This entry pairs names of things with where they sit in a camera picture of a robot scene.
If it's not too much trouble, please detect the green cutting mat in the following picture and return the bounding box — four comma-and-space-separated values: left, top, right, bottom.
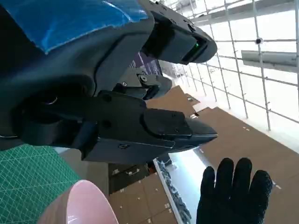
0, 143, 82, 224

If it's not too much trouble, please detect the purple poster board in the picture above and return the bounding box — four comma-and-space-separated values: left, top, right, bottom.
129, 52, 164, 76

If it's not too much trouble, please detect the pink bowl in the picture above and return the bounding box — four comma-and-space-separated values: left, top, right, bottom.
38, 179, 120, 224

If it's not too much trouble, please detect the dark drawer cabinet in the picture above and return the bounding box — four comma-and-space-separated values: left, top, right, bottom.
108, 163, 150, 194

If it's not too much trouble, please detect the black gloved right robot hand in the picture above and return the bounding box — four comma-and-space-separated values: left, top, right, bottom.
196, 157, 273, 224

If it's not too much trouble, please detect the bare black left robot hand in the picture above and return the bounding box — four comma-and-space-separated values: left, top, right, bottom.
0, 0, 219, 165

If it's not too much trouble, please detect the white metal grid fence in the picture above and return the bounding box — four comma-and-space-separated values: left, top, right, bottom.
163, 0, 299, 131

